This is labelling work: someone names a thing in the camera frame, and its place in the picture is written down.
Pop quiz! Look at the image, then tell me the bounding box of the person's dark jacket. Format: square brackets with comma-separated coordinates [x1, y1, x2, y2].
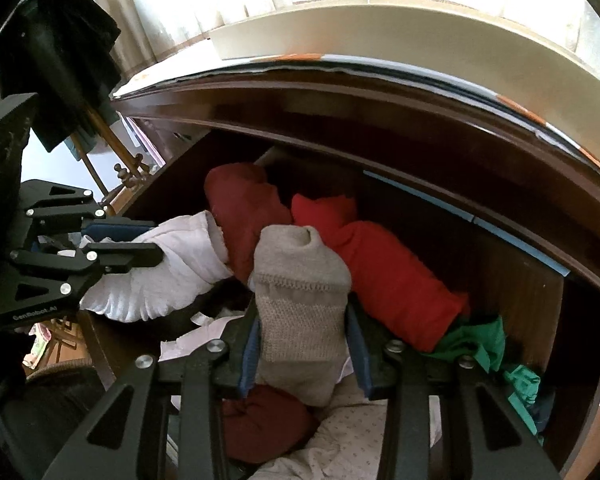
[0, 330, 111, 480]

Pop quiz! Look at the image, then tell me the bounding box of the beige cardboard box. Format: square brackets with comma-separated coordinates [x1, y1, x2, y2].
[207, 0, 600, 186]

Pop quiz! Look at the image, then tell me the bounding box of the wooden drawer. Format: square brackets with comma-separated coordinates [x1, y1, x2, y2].
[77, 130, 600, 480]

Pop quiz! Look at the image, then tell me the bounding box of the black hanging garment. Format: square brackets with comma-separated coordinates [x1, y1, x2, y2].
[0, 0, 123, 153]

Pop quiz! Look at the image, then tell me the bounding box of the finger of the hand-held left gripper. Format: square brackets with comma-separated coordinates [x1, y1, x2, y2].
[0, 241, 165, 321]
[17, 180, 157, 243]

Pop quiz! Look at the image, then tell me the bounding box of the wooden coat rack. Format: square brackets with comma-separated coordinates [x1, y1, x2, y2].
[70, 107, 153, 211]

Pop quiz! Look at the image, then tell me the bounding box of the bright red underwear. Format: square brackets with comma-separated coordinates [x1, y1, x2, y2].
[290, 194, 472, 353]

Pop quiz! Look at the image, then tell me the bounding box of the beige curtain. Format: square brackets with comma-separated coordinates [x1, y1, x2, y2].
[87, 0, 596, 68]

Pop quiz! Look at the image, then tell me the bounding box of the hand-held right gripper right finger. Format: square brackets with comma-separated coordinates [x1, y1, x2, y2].
[345, 305, 561, 480]

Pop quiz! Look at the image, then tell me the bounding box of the white dotted underwear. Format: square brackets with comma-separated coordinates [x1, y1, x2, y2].
[159, 310, 443, 480]

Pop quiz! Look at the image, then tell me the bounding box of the green and black underwear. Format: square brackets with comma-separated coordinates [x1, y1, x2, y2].
[422, 315, 548, 446]

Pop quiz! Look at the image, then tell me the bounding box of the dark red rolled underwear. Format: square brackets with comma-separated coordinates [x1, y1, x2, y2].
[222, 385, 321, 466]
[203, 162, 296, 286]

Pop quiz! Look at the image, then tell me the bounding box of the dark wooden dresser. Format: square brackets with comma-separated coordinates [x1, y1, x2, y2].
[111, 57, 600, 411]

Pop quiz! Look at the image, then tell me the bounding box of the beige knit underwear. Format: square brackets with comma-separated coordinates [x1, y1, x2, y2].
[247, 225, 353, 408]

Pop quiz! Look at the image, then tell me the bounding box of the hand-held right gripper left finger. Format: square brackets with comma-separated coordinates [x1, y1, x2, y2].
[40, 305, 263, 480]

